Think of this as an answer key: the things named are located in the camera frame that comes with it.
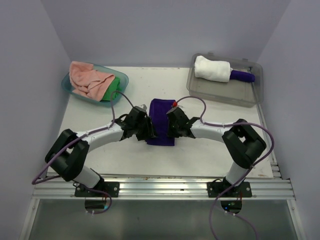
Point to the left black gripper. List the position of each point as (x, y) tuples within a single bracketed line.
[(148, 132)]

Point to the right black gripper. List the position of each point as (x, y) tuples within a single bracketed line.
[(171, 134)]

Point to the dark purple towel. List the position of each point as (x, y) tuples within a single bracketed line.
[(158, 114)]

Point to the pink towel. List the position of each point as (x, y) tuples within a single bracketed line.
[(89, 82)]

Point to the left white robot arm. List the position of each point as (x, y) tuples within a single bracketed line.
[(68, 154)]

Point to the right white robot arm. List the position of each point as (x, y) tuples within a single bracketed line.
[(243, 143)]

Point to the green towel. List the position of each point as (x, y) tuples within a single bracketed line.
[(111, 92)]

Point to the rolled white towel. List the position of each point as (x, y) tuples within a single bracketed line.
[(212, 70)]

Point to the grey transparent plastic tray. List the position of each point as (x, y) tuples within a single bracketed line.
[(234, 92)]

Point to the rolled purple towel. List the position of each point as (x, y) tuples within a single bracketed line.
[(242, 76)]

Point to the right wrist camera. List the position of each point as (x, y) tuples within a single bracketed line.
[(177, 115)]

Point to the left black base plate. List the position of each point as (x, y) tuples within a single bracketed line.
[(101, 189)]

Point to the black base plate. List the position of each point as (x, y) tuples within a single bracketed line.
[(101, 189), (217, 186)]

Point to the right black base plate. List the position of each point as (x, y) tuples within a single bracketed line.
[(217, 186)]

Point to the aluminium mounting rail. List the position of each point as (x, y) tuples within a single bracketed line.
[(156, 187)]

